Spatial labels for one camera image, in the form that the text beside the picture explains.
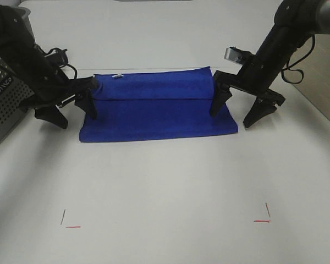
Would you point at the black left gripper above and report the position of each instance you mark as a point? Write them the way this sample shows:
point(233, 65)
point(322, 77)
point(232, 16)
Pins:
point(48, 95)

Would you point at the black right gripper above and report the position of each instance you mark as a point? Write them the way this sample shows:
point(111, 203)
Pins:
point(255, 78)

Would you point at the blue microfiber towel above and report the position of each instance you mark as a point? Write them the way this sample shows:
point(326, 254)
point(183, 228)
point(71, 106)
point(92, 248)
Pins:
point(155, 106)

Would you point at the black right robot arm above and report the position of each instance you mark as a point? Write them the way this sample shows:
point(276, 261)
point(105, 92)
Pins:
point(294, 23)

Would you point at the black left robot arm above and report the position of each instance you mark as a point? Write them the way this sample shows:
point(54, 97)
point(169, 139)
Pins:
point(42, 72)

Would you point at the grey perforated plastic basket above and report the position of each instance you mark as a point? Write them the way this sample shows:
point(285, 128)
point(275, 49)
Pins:
point(12, 92)

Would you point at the beige storage box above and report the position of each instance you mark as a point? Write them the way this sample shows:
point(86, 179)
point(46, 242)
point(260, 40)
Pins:
point(316, 83)

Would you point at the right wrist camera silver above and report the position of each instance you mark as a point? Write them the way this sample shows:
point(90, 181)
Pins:
point(237, 56)

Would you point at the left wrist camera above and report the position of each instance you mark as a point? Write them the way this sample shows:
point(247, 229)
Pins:
point(57, 56)

